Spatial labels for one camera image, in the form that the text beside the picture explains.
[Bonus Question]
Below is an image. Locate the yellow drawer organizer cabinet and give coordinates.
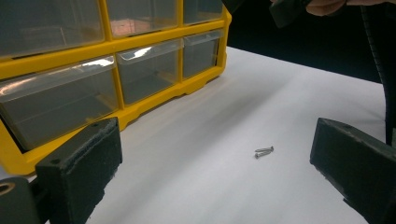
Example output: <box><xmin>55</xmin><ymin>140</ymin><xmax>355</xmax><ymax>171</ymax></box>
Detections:
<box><xmin>0</xmin><ymin>0</ymin><xmax>233</xmax><ymax>176</ymax></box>

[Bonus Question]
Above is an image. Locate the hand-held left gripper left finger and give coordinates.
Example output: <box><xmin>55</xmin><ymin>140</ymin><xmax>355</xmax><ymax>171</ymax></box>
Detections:
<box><xmin>35</xmin><ymin>117</ymin><xmax>123</xmax><ymax>224</ymax></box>

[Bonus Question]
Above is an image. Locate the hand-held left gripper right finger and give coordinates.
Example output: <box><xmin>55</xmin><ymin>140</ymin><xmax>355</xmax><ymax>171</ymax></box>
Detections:
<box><xmin>309</xmin><ymin>117</ymin><xmax>396</xmax><ymax>224</ymax></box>

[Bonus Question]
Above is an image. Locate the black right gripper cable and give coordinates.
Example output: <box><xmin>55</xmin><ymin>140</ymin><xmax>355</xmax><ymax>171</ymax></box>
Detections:
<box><xmin>361</xmin><ymin>4</ymin><xmax>396</xmax><ymax>147</ymax></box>

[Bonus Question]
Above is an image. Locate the grid of clear drawers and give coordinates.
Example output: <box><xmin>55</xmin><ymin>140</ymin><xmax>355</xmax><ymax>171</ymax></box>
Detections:
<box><xmin>0</xmin><ymin>0</ymin><xmax>225</xmax><ymax>153</ymax></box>

